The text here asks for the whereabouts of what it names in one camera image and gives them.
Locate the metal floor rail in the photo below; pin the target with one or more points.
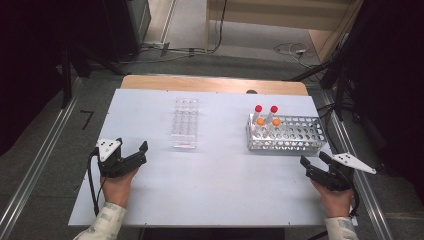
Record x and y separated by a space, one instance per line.
38 160
376 206

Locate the black curtain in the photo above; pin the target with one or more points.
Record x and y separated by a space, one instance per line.
393 66
26 50

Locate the clear acrylic tube rack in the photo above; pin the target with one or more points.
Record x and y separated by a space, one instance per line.
185 123

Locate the red-capped centrifuge tube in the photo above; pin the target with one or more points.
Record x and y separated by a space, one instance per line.
258 108
274 109

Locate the black metal stand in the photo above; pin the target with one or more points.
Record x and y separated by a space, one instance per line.
340 86
66 76

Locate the light wooden furniture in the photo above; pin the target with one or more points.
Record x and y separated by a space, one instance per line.
266 13

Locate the wooden table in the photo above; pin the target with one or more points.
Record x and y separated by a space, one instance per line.
206 85

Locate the grey cabinet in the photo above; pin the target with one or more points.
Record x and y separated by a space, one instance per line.
140 16

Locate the person's right hand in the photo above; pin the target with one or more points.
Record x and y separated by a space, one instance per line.
335 201

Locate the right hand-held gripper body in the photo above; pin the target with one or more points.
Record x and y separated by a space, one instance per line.
336 180

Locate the metal tube rack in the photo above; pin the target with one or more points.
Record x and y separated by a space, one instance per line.
296 136

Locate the person's left hand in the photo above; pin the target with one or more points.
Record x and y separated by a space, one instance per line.
116 190

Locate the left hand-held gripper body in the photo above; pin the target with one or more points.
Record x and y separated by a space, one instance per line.
107 149

